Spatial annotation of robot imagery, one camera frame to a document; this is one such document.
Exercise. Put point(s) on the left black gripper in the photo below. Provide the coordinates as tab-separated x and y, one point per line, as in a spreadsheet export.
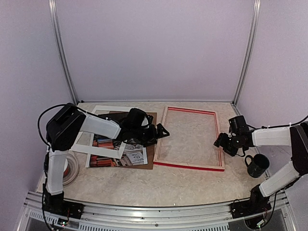
154	136

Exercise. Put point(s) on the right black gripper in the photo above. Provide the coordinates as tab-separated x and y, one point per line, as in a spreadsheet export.
221	141

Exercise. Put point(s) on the red wooden picture frame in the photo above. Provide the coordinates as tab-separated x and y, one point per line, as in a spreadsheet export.
191	140

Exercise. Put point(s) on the white mat board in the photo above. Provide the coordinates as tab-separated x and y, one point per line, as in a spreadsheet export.
101	149

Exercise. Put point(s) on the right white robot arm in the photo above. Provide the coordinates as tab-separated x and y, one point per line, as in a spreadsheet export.
294	136

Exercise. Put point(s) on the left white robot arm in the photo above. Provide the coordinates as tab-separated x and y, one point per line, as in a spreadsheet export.
61	133

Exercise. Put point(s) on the dark green mug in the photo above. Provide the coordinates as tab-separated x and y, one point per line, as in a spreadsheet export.
256	165

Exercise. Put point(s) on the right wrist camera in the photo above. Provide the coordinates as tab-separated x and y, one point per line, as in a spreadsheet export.
238	125

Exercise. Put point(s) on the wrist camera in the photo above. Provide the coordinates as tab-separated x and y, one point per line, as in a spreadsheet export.
136	119
238	125

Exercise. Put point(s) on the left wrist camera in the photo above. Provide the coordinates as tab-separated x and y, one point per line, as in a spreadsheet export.
136	119

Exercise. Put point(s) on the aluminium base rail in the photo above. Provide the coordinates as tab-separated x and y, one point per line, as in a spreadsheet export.
107	217

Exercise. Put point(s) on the right aluminium post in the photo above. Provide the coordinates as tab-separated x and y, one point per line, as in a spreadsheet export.
248	51

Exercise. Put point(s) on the aluminium post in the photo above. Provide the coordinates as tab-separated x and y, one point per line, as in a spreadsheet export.
248	51
60	47

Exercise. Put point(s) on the left aluminium post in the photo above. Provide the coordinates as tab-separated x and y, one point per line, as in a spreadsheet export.
60	47

